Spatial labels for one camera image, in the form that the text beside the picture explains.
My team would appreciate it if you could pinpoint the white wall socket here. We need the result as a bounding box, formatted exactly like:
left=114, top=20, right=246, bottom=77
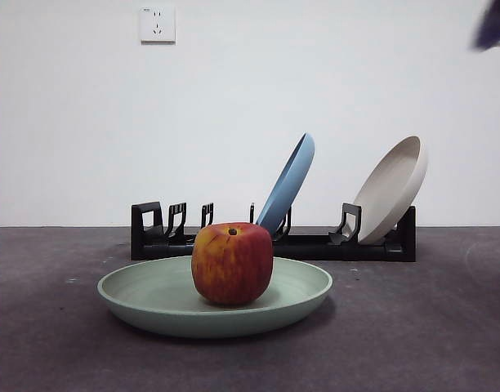
left=140, top=6, right=176, bottom=45

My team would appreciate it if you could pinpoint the green plate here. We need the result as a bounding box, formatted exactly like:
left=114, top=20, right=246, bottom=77
left=96, top=256, right=333, bottom=339

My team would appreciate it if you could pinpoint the red yellow apple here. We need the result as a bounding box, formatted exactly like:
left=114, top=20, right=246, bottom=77
left=191, top=222, right=275, bottom=306

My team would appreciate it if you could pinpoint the black plate rack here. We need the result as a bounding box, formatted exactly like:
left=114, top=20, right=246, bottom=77
left=130, top=201, right=417, bottom=262

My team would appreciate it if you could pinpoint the blue plate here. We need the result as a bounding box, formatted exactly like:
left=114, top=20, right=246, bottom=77
left=256, top=132, right=316, bottom=238

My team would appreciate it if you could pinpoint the beige plate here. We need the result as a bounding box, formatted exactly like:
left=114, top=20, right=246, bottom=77
left=351, top=136, right=429, bottom=246

